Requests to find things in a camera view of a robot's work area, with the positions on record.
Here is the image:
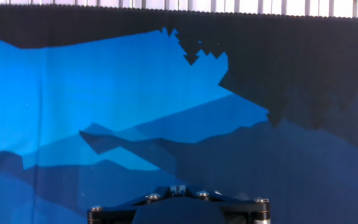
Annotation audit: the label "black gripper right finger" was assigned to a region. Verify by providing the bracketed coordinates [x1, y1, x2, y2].
[178, 185, 272, 224]

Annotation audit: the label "white vertical slatted blinds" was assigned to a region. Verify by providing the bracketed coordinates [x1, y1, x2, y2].
[0, 0, 358, 19]

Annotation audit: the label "blue geometric patterned backdrop cloth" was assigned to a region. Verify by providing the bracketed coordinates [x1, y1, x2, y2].
[0, 4, 358, 224]

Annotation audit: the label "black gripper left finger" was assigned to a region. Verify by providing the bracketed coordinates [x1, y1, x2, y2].
[86, 185, 179, 224]

